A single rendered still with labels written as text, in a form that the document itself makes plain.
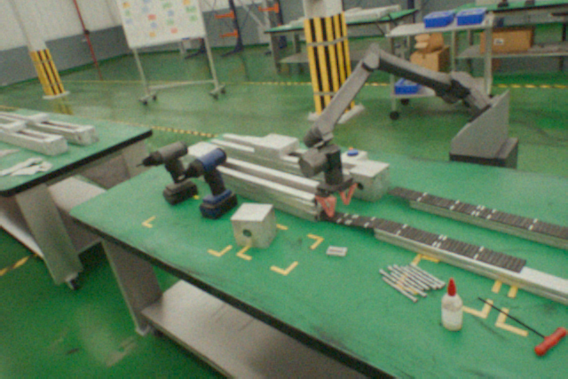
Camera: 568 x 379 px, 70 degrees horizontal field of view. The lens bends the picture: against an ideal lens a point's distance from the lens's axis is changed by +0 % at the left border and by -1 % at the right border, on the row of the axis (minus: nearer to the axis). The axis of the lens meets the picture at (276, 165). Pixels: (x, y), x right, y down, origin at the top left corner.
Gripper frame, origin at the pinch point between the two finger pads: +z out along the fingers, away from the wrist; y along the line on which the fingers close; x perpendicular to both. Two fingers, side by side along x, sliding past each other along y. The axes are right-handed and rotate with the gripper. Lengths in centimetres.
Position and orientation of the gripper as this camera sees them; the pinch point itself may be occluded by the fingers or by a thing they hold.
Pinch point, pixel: (338, 207)
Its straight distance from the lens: 126.4
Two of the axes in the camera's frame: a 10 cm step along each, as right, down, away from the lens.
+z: 1.8, 9.0, 3.9
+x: 6.9, 1.7, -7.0
